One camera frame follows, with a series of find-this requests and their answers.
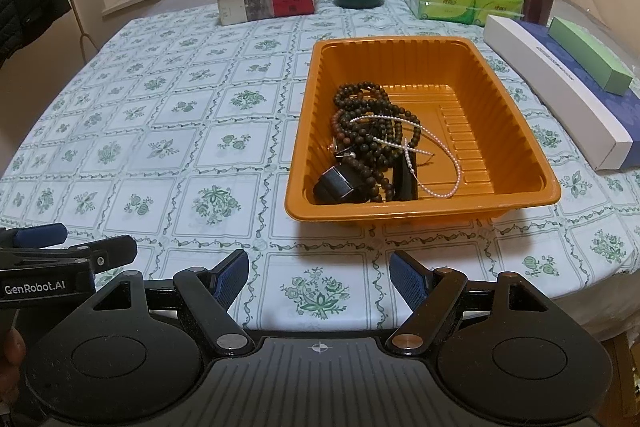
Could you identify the long green box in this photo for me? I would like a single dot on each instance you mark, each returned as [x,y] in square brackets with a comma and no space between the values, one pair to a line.
[590,54]

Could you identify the person's left hand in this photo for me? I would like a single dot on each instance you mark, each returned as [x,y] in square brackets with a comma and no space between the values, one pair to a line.
[11,349]

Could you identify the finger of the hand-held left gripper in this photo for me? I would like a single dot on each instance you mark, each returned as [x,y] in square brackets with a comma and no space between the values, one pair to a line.
[112,252]
[40,234]

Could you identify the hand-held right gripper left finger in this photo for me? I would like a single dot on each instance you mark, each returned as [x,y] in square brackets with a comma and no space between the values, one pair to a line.
[231,279]

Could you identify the wooden coat stand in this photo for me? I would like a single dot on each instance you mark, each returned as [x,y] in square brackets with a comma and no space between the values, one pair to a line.
[82,27]

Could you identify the orange plastic tray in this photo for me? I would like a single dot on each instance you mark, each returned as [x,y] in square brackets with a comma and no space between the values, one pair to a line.
[500,107]

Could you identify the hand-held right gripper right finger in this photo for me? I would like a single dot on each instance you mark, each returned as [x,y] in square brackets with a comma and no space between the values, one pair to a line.
[407,282]

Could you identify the long white box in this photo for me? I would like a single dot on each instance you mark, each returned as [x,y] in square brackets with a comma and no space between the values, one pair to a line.
[555,87]

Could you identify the green floral tablecloth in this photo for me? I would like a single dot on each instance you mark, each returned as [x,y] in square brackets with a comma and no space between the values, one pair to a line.
[150,117]

